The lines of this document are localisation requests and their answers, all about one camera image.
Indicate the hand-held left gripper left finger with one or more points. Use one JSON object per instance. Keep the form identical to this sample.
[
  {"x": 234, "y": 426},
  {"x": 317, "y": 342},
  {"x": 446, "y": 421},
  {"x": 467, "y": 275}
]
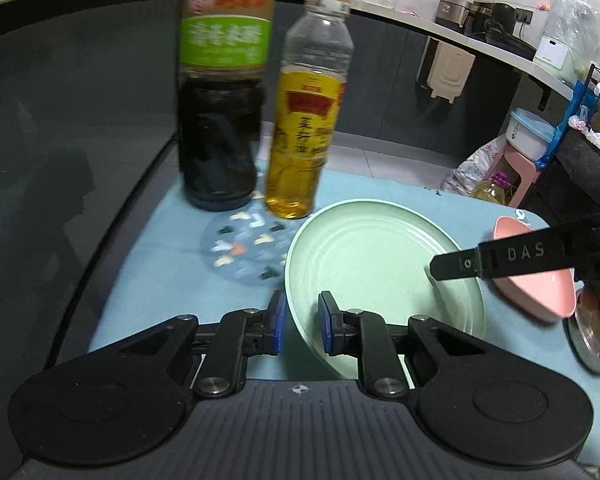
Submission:
[{"x": 279, "y": 320}]

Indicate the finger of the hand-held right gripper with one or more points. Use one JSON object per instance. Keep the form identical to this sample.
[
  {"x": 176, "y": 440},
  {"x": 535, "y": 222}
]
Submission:
[{"x": 520, "y": 252}]

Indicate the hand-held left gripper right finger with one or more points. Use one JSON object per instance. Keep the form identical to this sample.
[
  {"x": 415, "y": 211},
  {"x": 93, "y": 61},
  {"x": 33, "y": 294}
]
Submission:
[{"x": 325, "y": 325}]

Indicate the pink bowl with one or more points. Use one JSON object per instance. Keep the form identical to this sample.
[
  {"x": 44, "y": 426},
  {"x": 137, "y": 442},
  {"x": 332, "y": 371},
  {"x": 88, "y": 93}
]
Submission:
[{"x": 530, "y": 295}]

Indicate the green plate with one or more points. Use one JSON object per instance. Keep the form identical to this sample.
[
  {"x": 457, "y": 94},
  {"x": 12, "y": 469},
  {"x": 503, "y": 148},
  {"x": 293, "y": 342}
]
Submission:
[{"x": 370, "y": 260}]

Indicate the stainless steel bowl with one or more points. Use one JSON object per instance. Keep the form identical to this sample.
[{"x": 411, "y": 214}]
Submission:
[{"x": 577, "y": 341}]

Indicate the oil jug with purple cap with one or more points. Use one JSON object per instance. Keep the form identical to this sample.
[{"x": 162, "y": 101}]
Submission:
[{"x": 492, "y": 190}]

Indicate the patterned round blue coaster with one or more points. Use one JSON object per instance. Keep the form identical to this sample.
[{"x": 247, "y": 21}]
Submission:
[{"x": 240, "y": 260}]

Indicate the pink plastic stool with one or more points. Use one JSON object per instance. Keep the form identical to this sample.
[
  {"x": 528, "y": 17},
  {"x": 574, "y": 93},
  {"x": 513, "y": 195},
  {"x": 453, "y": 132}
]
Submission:
[{"x": 520, "y": 175}]

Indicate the black mesh storage rack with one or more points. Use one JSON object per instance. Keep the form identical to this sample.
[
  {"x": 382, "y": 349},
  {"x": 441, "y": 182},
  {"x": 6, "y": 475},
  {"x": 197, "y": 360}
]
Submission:
[{"x": 580, "y": 185}]

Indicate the printed plastic bag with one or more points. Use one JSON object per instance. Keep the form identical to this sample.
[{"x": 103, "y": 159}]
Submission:
[{"x": 467, "y": 172}]

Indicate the white container with blue lid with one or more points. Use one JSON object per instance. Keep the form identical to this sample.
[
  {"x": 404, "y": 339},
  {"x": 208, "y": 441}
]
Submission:
[{"x": 527, "y": 135}]

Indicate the small crumpled plastic bags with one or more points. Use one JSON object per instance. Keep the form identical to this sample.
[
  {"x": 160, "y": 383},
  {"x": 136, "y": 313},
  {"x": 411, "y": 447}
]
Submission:
[{"x": 597, "y": 135}]

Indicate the light blue tablecloth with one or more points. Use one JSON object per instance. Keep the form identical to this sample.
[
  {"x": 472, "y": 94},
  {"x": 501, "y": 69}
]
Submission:
[{"x": 155, "y": 270}]

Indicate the yellow cooking oil bottle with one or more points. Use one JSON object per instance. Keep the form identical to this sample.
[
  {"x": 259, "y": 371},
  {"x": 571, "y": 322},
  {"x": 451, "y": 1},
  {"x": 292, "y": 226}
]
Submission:
[{"x": 300, "y": 160}]

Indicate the dark vinegar bottle green label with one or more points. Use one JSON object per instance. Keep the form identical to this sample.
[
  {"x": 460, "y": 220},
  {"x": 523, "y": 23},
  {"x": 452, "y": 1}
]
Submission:
[{"x": 220, "y": 160}]

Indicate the beige hanging bin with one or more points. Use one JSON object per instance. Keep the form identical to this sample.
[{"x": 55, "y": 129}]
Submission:
[{"x": 445, "y": 70}]

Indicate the black electric grill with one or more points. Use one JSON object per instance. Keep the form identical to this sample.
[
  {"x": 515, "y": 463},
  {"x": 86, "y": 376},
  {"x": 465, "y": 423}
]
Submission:
[{"x": 510, "y": 42}]

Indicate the white appliance with plastic cover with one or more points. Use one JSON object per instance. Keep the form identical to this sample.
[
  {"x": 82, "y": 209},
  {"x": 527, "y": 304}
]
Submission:
[{"x": 570, "y": 35}]

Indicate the black countertop appliance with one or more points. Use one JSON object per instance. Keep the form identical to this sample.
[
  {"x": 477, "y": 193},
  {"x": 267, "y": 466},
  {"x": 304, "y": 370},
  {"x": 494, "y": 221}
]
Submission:
[{"x": 495, "y": 12}]

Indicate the silver rice cooker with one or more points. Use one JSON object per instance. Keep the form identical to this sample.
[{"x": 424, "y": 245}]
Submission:
[{"x": 452, "y": 12}]

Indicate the white kitchen countertop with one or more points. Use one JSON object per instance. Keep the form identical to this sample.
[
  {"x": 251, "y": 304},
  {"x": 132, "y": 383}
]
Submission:
[{"x": 405, "y": 15}]

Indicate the wall socket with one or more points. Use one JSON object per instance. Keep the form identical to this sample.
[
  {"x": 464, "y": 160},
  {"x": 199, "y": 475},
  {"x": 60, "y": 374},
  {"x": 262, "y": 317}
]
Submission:
[{"x": 524, "y": 16}]

